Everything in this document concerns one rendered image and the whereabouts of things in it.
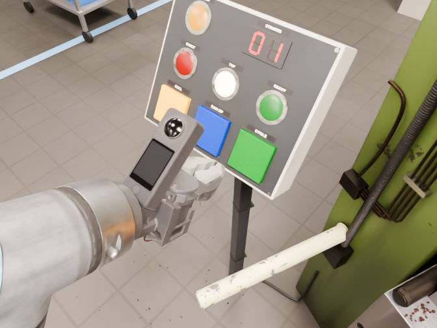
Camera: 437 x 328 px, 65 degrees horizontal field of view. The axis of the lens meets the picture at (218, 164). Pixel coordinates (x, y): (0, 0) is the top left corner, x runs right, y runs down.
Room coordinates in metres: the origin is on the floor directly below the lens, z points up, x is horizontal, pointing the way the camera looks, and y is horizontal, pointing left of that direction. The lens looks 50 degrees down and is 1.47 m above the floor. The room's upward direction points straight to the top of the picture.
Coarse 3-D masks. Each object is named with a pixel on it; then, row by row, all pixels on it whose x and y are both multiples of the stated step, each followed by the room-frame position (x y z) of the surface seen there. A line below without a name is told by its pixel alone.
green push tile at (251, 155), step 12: (240, 132) 0.44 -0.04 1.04; (240, 144) 0.42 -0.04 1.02; (252, 144) 0.41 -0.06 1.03; (264, 144) 0.40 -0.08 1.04; (240, 156) 0.41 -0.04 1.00; (252, 156) 0.40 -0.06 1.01; (264, 156) 0.39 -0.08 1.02; (240, 168) 0.40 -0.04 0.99; (252, 168) 0.39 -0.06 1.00; (264, 168) 0.38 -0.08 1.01
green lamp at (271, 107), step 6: (270, 96) 0.45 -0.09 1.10; (276, 96) 0.45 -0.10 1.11; (264, 102) 0.45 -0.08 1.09; (270, 102) 0.45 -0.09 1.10; (276, 102) 0.44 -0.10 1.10; (264, 108) 0.45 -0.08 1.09; (270, 108) 0.44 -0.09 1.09; (276, 108) 0.44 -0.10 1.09; (282, 108) 0.43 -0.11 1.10; (264, 114) 0.44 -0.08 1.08; (270, 114) 0.43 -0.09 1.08; (276, 114) 0.43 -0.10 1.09; (270, 120) 0.43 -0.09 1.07
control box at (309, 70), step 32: (192, 0) 0.63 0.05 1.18; (224, 0) 0.59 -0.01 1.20; (192, 32) 0.59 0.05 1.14; (224, 32) 0.56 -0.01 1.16; (256, 32) 0.53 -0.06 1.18; (288, 32) 0.50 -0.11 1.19; (160, 64) 0.60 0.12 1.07; (224, 64) 0.53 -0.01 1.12; (256, 64) 0.50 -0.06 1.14; (288, 64) 0.47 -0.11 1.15; (320, 64) 0.45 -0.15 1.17; (192, 96) 0.53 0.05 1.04; (256, 96) 0.47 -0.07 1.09; (288, 96) 0.44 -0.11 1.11; (320, 96) 0.42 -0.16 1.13; (256, 128) 0.43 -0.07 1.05; (288, 128) 0.41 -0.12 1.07; (224, 160) 0.42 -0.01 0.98; (288, 160) 0.38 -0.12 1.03
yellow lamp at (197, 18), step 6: (198, 6) 0.61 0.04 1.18; (192, 12) 0.61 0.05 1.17; (198, 12) 0.60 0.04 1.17; (204, 12) 0.60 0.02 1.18; (192, 18) 0.61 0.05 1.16; (198, 18) 0.60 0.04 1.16; (204, 18) 0.59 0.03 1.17; (192, 24) 0.60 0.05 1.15; (198, 24) 0.59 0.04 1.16; (204, 24) 0.59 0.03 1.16; (198, 30) 0.59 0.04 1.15
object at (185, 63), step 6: (180, 54) 0.58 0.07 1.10; (186, 54) 0.58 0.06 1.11; (180, 60) 0.58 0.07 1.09; (186, 60) 0.57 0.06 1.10; (192, 60) 0.56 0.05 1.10; (180, 66) 0.57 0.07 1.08; (186, 66) 0.56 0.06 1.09; (192, 66) 0.56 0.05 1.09; (180, 72) 0.56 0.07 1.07; (186, 72) 0.56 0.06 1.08
